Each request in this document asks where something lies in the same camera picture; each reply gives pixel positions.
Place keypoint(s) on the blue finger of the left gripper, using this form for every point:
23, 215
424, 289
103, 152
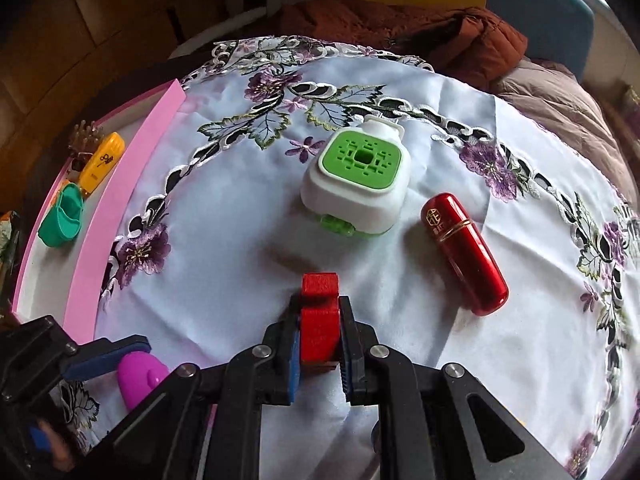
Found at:
101, 357

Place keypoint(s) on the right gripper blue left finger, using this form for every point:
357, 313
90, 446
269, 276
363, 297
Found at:
290, 347

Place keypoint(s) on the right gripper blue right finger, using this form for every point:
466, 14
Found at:
352, 362

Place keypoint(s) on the red plastic block toy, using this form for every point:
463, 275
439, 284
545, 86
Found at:
319, 322

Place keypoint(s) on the magenta plastic cup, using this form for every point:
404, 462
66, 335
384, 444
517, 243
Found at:
138, 373

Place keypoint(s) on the green plastic bucket toy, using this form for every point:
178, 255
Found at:
63, 220

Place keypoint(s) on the white green square dispenser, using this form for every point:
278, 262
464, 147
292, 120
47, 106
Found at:
359, 180

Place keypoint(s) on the yellow perforated block toy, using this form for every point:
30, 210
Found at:
101, 163

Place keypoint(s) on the pink shallow cardboard box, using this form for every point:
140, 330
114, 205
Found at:
65, 282

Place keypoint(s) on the red metallic lipstick tube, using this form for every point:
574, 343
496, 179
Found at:
459, 240

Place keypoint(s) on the white floral embroidered tablecloth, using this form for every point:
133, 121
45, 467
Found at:
215, 238

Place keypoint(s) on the rust brown quilted jacket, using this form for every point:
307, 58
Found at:
473, 44

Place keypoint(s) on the pale pink quilted blanket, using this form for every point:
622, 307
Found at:
550, 94

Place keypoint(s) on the wooden wardrobe panels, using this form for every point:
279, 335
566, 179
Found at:
56, 55

